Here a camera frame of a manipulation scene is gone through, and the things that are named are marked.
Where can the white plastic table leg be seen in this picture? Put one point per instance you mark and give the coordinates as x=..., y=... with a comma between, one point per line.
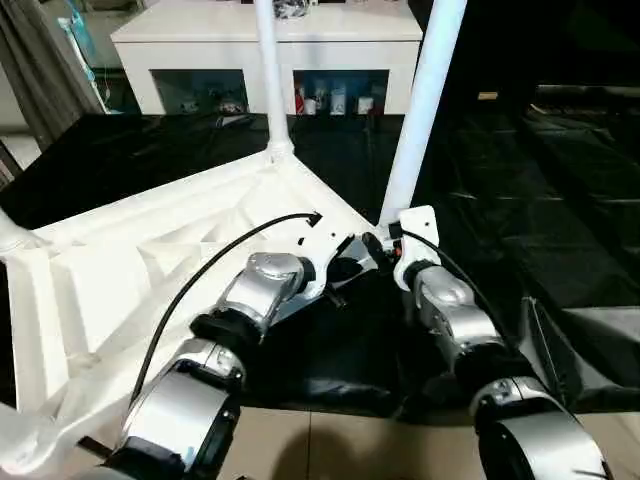
x=10, y=235
x=420, y=100
x=272, y=70
x=20, y=440

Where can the white plastic table top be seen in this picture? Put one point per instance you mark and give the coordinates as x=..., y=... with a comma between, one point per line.
x=120, y=270

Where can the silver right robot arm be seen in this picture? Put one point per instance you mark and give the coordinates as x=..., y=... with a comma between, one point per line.
x=480, y=350

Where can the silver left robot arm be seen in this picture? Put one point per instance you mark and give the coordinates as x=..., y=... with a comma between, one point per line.
x=220, y=360

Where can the small white bottle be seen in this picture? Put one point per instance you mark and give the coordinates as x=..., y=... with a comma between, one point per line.
x=339, y=100

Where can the black mat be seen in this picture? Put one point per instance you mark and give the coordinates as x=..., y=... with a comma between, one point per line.
x=540, y=200

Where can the small red bottle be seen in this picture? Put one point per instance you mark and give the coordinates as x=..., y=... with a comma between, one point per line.
x=299, y=100

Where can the dark tangled small object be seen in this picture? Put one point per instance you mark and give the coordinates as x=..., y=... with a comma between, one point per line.
x=293, y=7

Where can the white cabinet with glass doors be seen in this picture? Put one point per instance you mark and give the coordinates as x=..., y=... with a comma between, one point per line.
x=200, y=35

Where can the light blue plastic item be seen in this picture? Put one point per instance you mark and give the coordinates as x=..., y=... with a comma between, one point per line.
x=85, y=45

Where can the grey curtain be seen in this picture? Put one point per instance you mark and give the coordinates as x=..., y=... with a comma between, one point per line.
x=40, y=60

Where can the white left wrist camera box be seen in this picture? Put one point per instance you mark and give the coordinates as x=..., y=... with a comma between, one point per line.
x=328, y=240

